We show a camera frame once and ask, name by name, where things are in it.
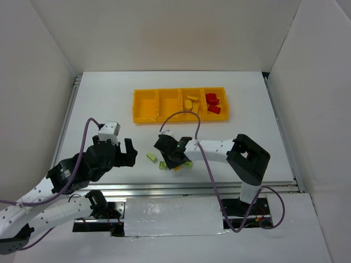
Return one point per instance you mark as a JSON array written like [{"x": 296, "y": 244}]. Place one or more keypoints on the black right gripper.
[{"x": 166, "y": 149}]

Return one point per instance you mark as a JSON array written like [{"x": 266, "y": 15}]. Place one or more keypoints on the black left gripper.
[{"x": 118, "y": 154}]

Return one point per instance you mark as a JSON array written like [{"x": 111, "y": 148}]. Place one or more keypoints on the light green rectangular lego brick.
[{"x": 188, "y": 164}]

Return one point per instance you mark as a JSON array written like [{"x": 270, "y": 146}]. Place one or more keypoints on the light green sloped lego brick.
[{"x": 151, "y": 157}]

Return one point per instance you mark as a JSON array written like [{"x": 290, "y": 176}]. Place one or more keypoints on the yellow oval lego brick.
[{"x": 188, "y": 104}]

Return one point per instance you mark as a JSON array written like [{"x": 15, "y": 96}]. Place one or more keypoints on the red curved lego brick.
[{"x": 214, "y": 109}]

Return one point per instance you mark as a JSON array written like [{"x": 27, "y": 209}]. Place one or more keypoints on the red rectangular lego brick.
[{"x": 214, "y": 101}]

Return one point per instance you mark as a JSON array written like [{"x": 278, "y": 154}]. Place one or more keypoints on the red oval lego brick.
[{"x": 211, "y": 97}]

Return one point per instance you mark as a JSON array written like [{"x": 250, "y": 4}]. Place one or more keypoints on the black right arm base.
[{"x": 236, "y": 211}]

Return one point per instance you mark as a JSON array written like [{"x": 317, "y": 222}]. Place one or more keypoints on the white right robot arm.
[{"x": 248, "y": 160}]

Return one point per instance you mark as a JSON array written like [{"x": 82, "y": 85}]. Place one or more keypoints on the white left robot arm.
[{"x": 32, "y": 214}]

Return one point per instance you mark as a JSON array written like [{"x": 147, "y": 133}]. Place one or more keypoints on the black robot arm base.
[{"x": 105, "y": 216}]

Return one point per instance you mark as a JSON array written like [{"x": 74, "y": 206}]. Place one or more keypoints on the light green square lego brick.
[{"x": 162, "y": 165}]

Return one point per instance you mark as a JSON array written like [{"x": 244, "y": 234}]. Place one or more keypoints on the yellow four-compartment bin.
[{"x": 155, "y": 105}]

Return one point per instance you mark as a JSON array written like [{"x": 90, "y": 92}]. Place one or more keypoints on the white foil covered panel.
[{"x": 181, "y": 216}]

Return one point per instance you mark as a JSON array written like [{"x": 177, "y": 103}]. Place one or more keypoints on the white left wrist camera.
[{"x": 109, "y": 131}]

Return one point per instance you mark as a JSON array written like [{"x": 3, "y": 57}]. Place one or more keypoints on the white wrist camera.
[
  {"x": 109, "y": 131},
  {"x": 167, "y": 132}
]

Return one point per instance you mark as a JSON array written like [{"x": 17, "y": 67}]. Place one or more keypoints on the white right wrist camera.
[{"x": 167, "y": 132}]

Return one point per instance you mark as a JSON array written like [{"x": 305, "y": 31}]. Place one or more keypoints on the aluminium table edge rail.
[{"x": 177, "y": 190}]

